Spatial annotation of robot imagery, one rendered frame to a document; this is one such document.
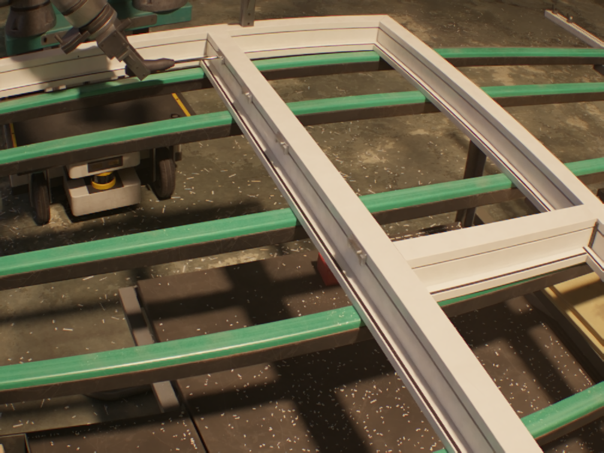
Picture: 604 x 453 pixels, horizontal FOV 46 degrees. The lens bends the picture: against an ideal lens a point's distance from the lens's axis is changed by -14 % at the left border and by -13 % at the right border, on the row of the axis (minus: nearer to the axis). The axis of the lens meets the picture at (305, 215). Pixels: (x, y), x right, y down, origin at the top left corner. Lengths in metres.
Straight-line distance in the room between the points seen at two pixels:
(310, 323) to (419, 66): 0.82
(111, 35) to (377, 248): 0.69
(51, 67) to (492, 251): 1.01
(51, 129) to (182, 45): 1.06
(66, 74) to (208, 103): 1.85
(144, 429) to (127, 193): 1.54
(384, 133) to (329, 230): 2.20
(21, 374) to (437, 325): 0.53
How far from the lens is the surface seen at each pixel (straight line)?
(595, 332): 1.53
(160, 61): 1.60
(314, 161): 1.25
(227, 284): 1.54
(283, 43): 1.82
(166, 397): 1.36
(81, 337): 2.31
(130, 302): 1.55
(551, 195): 1.38
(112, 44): 1.50
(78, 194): 2.67
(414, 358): 1.00
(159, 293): 1.52
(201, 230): 1.21
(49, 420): 2.08
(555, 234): 1.23
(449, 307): 1.15
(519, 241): 1.18
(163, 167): 2.75
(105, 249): 1.18
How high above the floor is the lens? 1.57
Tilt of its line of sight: 34 degrees down
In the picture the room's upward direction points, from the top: 5 degrees clockwise
